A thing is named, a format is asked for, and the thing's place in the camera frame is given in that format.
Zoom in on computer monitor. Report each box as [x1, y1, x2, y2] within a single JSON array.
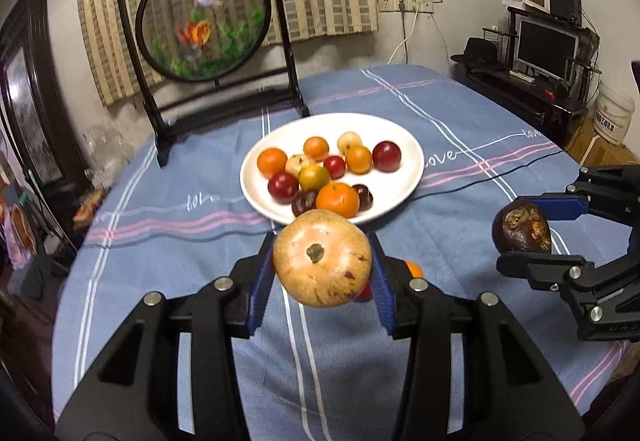
[[515, 16, 580, 79]]

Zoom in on brown cardboard box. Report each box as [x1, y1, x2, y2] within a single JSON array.
[[567, 118, 640, 167]]

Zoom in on dark purple mangosteen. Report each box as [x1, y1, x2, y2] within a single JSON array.
[[491, 201, 552, 254]]

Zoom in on white plastic bucket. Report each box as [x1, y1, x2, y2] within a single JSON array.
[[594, 81, 636, 147]]

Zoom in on dark framed picture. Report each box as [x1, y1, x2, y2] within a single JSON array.
[[0, 0, 93, 207]]

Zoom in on large yellow spotted fruit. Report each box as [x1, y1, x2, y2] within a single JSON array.
[[272, 210, 373, 308]]

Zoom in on black hat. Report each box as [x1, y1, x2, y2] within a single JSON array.
[[450, 37, 506, 69]]

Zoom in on white power cable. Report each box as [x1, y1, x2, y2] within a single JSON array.
[[387, 8, 418, 64]]

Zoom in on pale yellow pink-blushed fruit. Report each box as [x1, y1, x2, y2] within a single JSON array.
[[285, 154, 316, 177]]

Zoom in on blue plaid tablecloth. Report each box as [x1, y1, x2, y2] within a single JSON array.
[[50, 64, 631, 441]]

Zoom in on clear plastic bag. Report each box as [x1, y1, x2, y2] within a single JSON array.
[[82, 118, 146, 182]]

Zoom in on colourful cloth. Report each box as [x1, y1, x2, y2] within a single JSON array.
[[0, 181, 38, 272]]

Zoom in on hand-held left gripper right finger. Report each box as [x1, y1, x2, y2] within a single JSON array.
[[367, 231, 586, 441]]

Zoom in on dark red plum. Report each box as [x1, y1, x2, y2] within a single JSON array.
[[351, 184, 374, 211], [291, 190, 318, 218]]

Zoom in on large orange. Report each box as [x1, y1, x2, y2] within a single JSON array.
[[315, 182, 360, 218]]

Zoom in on round goldfish screen black stand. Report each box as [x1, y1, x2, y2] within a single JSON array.
[[115, 0, 311, 167]]

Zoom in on white wall power socket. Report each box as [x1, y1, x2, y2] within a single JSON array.
[[377, 0, 433, 13]]

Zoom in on black speaker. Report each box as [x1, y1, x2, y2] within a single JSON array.
[[548, 0, 582, 22]]

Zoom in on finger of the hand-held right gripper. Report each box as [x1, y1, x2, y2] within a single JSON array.
[[515, 165, 640, 231], [496, 246, 640, 342]]

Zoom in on pale yellow loquat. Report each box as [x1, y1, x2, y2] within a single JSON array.
[[337, 132, 362, 155]]

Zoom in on white oval plate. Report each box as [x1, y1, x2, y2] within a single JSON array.
[[240, 112, 425, 226]]

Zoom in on black computer desk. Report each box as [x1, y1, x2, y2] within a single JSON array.
[[462, 6, 601, 142]]

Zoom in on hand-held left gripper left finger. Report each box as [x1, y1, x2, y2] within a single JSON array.
[[52, 233, 278, 441]]

